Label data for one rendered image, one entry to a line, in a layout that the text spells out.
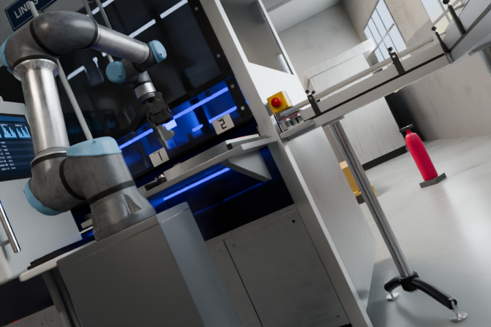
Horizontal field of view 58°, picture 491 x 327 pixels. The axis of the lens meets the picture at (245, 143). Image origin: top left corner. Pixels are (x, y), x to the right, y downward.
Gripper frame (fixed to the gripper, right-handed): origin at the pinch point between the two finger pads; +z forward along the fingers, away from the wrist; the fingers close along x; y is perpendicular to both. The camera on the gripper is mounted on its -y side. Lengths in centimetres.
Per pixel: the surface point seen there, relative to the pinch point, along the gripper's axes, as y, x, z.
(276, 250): 21, 17, 56
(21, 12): -44, 37, -94
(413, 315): 59, 17, 102
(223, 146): 22.6, -23.1, 11.4
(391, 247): 64, 19, 75
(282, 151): 40.0, 11.0, 20.7
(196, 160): 12.3, -19.9, 11.8
